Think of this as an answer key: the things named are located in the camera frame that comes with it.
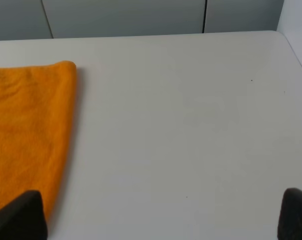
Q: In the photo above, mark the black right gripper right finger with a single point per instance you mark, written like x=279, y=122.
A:
x=290, y=218

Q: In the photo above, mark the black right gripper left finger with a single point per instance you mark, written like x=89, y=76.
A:
x=23, y=218

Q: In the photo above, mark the orange towel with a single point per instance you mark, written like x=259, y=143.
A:
x=36, y=118

